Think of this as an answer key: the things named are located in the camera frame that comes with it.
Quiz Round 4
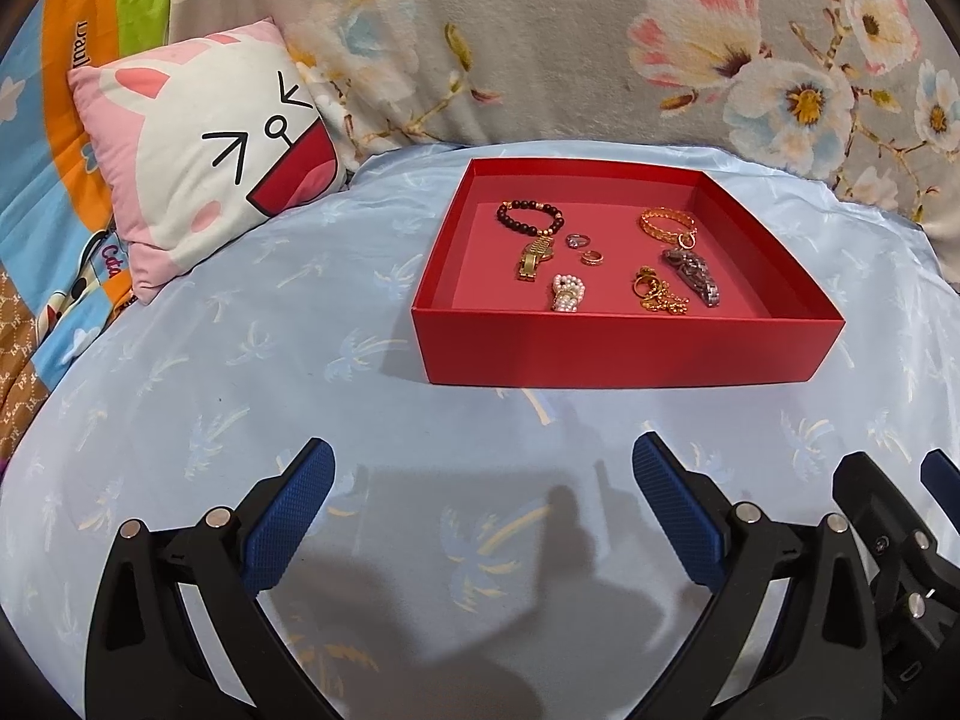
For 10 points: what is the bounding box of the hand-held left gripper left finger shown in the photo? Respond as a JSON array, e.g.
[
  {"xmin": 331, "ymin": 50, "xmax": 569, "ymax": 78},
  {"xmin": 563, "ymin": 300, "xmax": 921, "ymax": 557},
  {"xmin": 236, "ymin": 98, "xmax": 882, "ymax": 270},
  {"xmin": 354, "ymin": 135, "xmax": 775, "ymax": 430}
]
[{"xmin": 84, "ymin": 439, "xmax": 336, "ymax": 720}]

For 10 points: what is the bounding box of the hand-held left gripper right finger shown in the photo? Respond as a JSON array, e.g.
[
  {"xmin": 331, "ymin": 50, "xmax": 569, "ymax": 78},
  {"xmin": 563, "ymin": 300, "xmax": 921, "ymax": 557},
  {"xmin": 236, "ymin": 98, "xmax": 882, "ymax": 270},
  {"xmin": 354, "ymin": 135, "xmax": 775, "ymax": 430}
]
[{"xmin": 632, "ymin": 433, "xmax": 884, "ymax": 720}]

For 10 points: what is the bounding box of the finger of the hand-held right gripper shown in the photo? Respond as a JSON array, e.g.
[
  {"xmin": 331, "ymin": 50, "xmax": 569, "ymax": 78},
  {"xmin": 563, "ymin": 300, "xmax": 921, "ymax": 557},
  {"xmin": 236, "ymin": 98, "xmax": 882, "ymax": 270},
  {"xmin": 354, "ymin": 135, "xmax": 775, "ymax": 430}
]
[
  {"xmin": 920, "ymin": 449, "xmax": 960, "ymax": 520},
  {"xmin": 832, "ymin": 452, "xmax": 940, "ymax": 632}
]

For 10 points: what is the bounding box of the red cardboard box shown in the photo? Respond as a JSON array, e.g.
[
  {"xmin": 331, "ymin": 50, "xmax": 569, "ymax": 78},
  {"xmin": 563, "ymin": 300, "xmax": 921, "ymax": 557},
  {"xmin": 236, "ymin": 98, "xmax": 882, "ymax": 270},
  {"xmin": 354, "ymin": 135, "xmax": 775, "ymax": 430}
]
[{"xmin": 410, "ymin": 157, "xmax": 847, "ymax": 391}]

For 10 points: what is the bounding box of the gold bead chain bracelet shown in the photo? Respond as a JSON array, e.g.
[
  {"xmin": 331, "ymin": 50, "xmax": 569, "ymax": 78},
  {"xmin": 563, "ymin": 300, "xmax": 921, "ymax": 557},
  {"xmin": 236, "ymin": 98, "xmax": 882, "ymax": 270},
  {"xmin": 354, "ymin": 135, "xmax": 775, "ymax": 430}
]
[{"xmin": 632, "ymin": 265, "xmax": 691, "ymax": 315}]

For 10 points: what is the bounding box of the silver crystal band bracelet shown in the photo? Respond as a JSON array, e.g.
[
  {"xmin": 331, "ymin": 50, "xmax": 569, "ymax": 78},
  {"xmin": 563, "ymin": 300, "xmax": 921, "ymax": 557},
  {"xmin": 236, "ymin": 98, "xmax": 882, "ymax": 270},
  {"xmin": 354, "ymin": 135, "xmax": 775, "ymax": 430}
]
[{"xmin": 661, "ymin": 246, "xmax": 725, "ymax": 310}]

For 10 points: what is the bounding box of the pearl bracelet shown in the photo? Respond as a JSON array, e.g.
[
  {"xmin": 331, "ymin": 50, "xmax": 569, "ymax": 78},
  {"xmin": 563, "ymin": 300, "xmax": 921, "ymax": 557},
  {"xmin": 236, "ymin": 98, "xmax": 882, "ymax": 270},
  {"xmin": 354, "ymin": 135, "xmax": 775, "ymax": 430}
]
[{"xmin": 552, "ymin": 274, "xmax": 587, "ymax": 314}]

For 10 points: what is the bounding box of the gold mesh band bracelet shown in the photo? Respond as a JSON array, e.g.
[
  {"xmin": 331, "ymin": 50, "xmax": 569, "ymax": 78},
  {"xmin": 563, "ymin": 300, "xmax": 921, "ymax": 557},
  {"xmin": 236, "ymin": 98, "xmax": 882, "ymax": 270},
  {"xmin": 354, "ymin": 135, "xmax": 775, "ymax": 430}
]
[{"xmin": 516, "ymin": 234, "xmax": 557, "ymax": 283}]

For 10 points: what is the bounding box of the light blue palm-print sheet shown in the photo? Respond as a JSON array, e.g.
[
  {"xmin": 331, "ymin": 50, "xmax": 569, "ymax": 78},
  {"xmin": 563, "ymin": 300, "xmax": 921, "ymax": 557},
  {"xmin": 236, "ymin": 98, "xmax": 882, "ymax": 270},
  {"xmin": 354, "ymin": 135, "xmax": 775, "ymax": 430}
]
[{"xmin": 0, "ymin": 139, "xmax": 960, "ymax": 720}]

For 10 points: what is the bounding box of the gold twisted bangle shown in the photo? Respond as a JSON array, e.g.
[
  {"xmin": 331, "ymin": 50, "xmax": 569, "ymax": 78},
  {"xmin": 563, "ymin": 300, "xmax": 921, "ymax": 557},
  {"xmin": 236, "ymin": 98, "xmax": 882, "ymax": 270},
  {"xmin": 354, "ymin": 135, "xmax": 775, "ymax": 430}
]
[{"xmin": 639, "ymin": 208, "xmax": 695, "ymax": 239}]

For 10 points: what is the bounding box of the white cat face pillow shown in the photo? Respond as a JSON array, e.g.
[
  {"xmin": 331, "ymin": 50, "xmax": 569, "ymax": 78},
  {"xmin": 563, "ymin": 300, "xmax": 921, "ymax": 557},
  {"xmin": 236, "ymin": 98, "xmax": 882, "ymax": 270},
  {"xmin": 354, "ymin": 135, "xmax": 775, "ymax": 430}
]
[{"xmin": 66, "ymin": 19, "xmax": 352, "ymax": 307}]

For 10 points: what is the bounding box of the colourful cartoon blanket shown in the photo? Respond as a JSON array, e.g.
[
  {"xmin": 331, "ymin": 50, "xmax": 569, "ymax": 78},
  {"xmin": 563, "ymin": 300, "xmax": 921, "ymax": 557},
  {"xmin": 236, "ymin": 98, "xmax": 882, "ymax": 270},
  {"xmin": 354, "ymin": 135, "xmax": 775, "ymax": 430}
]
[{"xmin": 0, "ymin": 0, "xmax": 185, "ymax": 458}]

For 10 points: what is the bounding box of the grey floral blanket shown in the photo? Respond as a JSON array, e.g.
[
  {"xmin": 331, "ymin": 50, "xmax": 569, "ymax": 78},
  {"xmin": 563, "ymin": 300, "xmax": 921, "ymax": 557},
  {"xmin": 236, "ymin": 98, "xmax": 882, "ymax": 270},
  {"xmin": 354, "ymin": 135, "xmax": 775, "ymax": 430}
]
[{"xmin": 169, "ymin": 0, "xmax": 960, "ymax": 256}]

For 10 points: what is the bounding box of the dark bead bracelet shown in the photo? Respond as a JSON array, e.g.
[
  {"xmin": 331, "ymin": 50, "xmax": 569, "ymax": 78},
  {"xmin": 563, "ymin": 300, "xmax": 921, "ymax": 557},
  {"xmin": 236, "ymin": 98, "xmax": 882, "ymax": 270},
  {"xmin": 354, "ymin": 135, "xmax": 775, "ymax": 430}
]
[{"xmin": 496, "ymin": 199, "xmax": 564, "ymax": 240}]

